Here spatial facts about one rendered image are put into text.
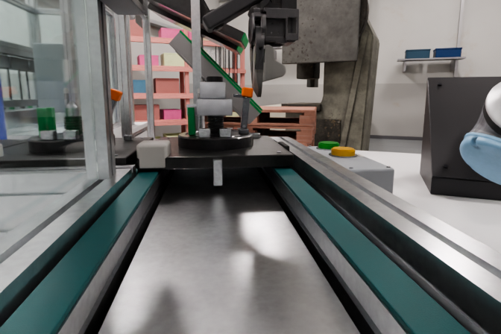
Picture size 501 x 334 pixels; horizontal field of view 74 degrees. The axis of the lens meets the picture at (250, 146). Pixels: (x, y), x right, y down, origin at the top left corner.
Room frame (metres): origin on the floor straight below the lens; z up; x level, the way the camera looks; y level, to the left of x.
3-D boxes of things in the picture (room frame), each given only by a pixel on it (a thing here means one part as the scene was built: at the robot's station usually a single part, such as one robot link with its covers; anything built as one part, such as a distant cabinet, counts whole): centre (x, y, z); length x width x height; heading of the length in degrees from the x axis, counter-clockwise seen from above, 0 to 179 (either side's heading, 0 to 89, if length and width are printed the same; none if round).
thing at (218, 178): (0.49, 0.05, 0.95); 0.01 x 0.01 x 0.04; 7
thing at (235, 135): (0.62, 0.06, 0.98); 0.14 x 0.14 x 0.02
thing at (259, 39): (0.60, -0.01, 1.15); 0.05 x 0.02 x 0.09; 7
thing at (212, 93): (0.62, 0.08, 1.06); 0.08 x 0.04 x 0.07; 95
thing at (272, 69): (0.61, -0.04, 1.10); 0.06 x 0.03 x 0.09; 97
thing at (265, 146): (0.62, 0.06, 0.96); 0.24 x 0.24 x 0.02; 7
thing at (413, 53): (7.29, -3.57, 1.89); 0.47 x 0.35 x 0.18; 69
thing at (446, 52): (7.09, -4.09, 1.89); 0.48 x 0.35 x 0.19; 69
